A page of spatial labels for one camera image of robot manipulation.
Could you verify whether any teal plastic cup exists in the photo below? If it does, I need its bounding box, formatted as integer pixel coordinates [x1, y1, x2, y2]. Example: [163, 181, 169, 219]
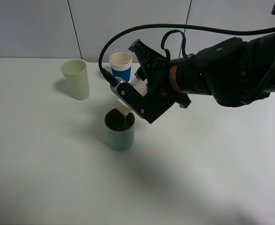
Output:
[104, 108, 135, 151]

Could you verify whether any pale green plastic cup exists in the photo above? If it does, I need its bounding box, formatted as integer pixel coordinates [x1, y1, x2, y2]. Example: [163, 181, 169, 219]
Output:
[61, 59, 90, 100]

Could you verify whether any blue white paper cup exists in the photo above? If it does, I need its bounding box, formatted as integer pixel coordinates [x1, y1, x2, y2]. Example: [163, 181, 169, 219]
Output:
[109, 52, 132, 82]

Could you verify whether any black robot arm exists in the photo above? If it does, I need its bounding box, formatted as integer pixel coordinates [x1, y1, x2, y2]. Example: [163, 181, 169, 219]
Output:
[129, 29, 275, 112]

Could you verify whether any black camera cable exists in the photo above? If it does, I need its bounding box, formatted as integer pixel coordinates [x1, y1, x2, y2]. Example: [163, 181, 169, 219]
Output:
[98, 23, 275, 86]

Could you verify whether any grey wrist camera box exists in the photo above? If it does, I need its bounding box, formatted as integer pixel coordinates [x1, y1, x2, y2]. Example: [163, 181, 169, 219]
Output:
[111, 77, 143, 118]

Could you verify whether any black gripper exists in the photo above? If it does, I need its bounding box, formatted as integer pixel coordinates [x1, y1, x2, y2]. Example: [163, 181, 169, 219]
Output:
[128, 39, 191, 109]

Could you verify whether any pink label drink bottle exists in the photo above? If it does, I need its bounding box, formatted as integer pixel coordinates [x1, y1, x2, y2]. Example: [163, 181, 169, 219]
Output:
[115, 77, 148, 117]

